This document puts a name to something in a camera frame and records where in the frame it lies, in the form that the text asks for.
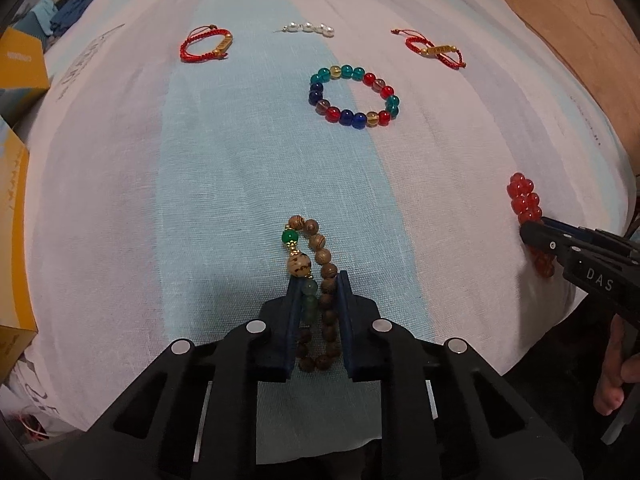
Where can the yellow cardboard box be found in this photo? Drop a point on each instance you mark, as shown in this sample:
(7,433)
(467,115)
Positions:
(22,75)
(12,260)

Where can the person's right hand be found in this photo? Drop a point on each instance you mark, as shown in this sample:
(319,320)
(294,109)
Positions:
(610,385)

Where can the white plastic bag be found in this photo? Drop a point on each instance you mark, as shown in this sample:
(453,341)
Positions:
(30,400)

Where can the striped bed sheet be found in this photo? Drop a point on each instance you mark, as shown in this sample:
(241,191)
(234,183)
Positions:
(150,185)

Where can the dark blue cloth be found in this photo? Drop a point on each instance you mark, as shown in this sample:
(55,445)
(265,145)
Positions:
(72,12)

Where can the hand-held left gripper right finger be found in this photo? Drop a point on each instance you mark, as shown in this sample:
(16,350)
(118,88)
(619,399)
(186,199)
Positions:
(346,330)

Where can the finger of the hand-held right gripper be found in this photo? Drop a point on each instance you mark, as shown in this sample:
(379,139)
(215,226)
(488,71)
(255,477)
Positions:
(575,232)
(540,240)

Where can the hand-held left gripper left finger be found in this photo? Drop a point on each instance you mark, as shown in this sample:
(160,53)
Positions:
(292,330)

